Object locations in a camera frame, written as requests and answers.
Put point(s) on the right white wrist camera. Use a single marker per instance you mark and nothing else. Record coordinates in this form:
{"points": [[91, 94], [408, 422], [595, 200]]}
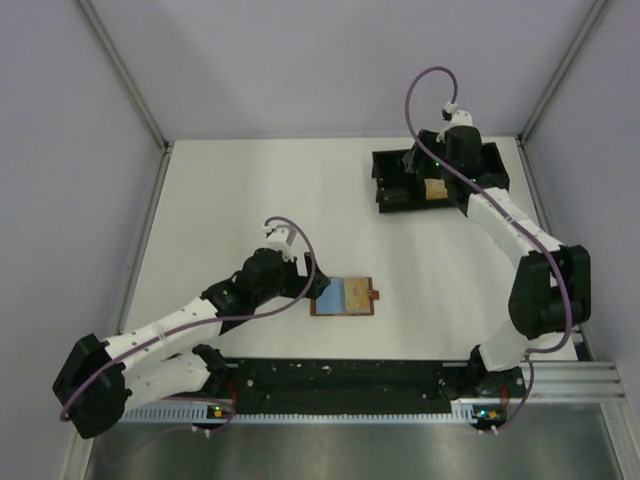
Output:
{"points": [[454, 117]]}

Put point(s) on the grey credit card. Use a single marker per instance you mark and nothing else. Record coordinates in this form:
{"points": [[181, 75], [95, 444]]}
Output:
{"points": [[408, 161]]}

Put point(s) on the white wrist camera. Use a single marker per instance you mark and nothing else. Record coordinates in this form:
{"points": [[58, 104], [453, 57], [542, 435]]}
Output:
{"points": [[454, 117], [280, 238]]}

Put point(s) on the aluminium corner post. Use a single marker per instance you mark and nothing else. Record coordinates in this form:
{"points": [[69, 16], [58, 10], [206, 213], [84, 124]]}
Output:
{"points": [[121, 72], [588, 26]]}

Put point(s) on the brown leather card holder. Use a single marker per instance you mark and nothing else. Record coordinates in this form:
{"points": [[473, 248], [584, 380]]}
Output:
{"points": [[331, 302]]}

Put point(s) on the black three-compartment organizer tray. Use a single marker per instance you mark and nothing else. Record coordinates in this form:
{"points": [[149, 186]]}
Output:
{"points": [[397, 193]]}

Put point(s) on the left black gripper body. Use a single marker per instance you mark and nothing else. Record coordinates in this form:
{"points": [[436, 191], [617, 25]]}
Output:
{"points": [[307, 279]]}

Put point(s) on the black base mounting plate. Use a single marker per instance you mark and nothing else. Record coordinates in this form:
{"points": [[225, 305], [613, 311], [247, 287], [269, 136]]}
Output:
{"points": [[336, 387]]}

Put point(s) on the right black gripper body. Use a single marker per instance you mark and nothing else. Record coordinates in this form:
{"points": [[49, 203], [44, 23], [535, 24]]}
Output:
{"points": [[417, 163]]}

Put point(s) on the grey slotted cable duct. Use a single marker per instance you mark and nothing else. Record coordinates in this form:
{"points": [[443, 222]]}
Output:
{"points": [[176, 412]]}

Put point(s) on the gold VIP credit card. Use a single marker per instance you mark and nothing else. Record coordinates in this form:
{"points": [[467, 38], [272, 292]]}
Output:
{"points": [[356, 296]]}

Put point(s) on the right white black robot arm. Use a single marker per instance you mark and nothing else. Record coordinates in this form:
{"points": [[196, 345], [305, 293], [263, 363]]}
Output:
{"points": [[551, 292]]}

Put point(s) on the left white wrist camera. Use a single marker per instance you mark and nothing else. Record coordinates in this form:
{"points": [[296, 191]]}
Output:
{"points": [[280, 238]]}

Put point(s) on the aluminium front frame rail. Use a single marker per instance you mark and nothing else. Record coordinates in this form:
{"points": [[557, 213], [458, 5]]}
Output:
{"points": [[559, 382]]}

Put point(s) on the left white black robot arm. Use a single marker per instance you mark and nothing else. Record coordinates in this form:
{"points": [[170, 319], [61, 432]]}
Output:
{"points": [[103, 379]]}

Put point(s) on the right aluminium corner post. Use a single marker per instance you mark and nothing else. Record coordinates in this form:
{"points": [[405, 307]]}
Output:
{"points": [[588, 26]]}

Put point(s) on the left aluminium corner post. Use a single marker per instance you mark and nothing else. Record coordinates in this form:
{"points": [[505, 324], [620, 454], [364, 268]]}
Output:
{"points": [[121, 72]]}

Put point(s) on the yellow credit card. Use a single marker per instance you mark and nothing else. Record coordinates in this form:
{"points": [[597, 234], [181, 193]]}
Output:
{"points": [[435, 189]]}

